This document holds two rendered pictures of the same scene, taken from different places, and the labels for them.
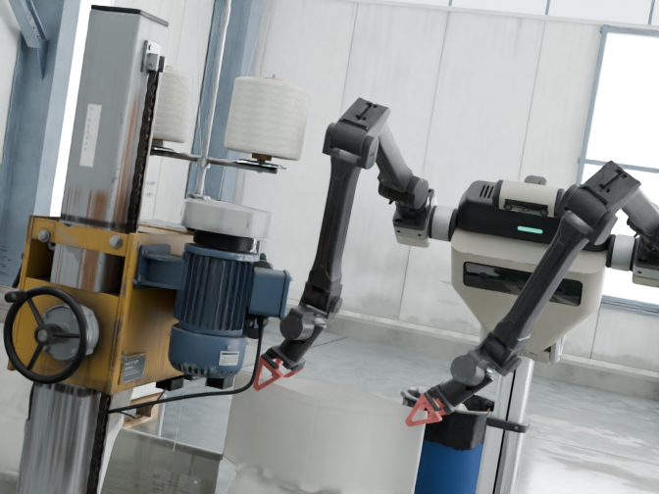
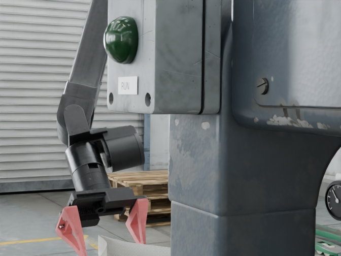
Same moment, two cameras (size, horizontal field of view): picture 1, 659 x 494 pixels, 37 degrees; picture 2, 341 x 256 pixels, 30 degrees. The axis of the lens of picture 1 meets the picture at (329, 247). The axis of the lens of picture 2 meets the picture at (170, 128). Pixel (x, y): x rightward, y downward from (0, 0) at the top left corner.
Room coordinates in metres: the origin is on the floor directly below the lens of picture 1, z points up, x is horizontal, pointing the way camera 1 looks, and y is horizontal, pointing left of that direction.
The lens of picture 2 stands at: (2.77, 0.49, 1.25)
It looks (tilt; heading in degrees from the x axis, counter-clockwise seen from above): 3 degrees down; 225
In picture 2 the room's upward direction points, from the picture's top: 1 degrees clockwise
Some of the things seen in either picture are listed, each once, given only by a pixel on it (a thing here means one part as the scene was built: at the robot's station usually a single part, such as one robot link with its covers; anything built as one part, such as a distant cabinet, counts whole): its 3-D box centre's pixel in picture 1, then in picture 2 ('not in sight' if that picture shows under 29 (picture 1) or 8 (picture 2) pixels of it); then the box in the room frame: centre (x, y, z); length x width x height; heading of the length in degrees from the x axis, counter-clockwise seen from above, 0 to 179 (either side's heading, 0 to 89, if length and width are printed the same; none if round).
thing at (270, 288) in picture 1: (268, 298); not in sight; (1.96, 0.11, 1.25); 0.10 x 0.08 x 0.12; 7
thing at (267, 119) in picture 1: (267, 119); not in sight; (2.09, 0.17, 1.61); 0.17 x 0.17 x 0.17
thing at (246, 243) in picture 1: (224, 240); not in sight; (1.94, 0.21, 1.35); 0.12 x 0.12 x 0.04
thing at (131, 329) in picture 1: (113, 299); not in sight; (2.05, 0.43, 1.18); 0.34 x 0.25 x 0.31; 162
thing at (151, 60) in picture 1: (155, 59); not in sight; (1.93, 0.39, 1.68); 0.05 x 0.03 x 0.06; 162
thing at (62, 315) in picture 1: (68, 330); not in sight; (1.86, 0.47, 1.14); 0.11 x 0.06 x 0.11; 72
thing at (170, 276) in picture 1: (172, 270); not in sight; (1.94, 0.30, 1.27); 0.12 x 0.09 x 0.09; 162
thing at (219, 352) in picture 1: (213, 310); not in sight; (1.94, 0.21, 1.21); 0.15 x 0.15 x 0.25
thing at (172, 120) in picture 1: (159, 103); not in sight; (2.17, 0.42, 1.61); 0.15 x 0.14 x 0.17; 72
